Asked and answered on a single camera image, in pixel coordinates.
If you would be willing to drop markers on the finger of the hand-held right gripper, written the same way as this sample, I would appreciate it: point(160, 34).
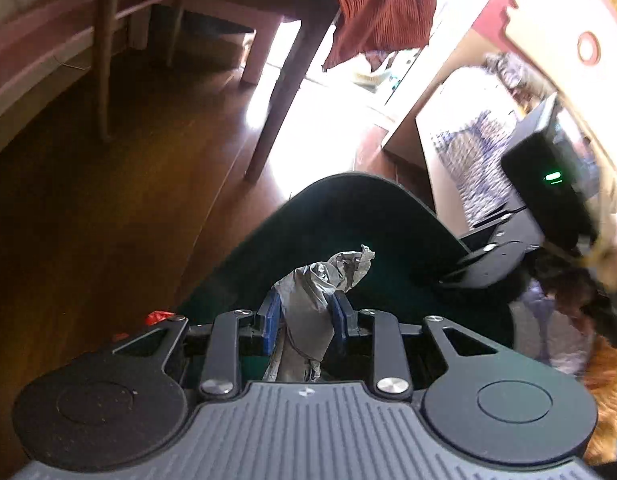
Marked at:
point(488, 270)
point(503, 225)

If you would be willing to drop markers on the teal trash bin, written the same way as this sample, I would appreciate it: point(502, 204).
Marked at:
point(388, 220)

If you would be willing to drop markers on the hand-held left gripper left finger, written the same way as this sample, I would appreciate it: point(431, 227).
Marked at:
point(271, 320)

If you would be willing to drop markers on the orange plastic bag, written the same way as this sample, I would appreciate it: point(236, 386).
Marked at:
point(158, 317)

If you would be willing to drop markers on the dark wooden chair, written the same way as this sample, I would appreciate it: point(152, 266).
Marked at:
point(283, 110)

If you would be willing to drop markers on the floral cloth pile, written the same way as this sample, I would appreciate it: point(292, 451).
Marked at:
point(508, 67)

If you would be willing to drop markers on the pink table frame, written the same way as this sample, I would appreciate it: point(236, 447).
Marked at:
point(48, 35)

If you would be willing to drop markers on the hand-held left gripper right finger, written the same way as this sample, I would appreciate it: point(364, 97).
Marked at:
point(341, 317)

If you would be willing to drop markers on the orange fuzzy cloth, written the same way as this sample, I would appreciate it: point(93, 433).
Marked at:
point(608, 400)

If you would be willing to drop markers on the person's right hand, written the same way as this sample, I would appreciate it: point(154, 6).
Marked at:
point(568, 285)

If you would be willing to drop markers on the rust red knit sweater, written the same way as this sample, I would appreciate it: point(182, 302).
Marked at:
point(383, 5)

